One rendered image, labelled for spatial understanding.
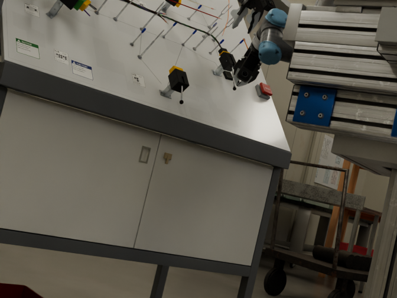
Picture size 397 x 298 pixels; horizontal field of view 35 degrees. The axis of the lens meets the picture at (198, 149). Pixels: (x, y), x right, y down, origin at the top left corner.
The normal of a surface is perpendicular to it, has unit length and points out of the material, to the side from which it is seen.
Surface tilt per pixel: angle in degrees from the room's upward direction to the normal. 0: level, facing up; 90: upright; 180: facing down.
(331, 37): 90
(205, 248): 90
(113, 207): 90
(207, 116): 50
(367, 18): 90
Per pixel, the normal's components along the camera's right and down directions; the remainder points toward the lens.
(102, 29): 0.61, -0.55
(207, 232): 0.60, 0.10
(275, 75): 0.82, 0.16
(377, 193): -0.52, -0.18
